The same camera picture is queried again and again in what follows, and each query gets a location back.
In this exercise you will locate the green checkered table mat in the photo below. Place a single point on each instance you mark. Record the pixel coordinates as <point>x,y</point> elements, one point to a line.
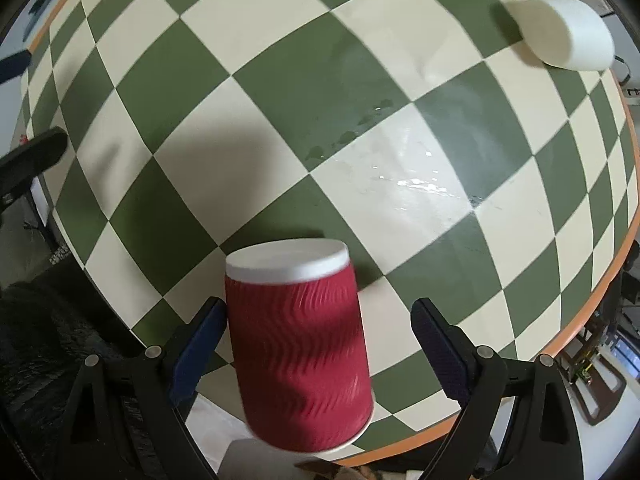
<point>350,135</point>

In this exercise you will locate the white oval foam block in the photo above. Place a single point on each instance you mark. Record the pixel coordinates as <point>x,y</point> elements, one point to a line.
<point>567,32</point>

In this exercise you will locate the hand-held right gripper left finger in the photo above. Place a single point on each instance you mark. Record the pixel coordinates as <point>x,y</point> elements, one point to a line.
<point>196,355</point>

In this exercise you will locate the red ribbed paper cup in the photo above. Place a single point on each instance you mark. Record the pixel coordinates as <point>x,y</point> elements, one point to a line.
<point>300,355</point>

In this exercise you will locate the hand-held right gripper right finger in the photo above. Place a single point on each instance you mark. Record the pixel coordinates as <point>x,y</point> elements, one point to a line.
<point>442,355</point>

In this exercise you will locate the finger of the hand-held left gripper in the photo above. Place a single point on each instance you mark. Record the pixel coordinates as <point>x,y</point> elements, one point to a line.
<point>30,157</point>
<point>12,65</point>

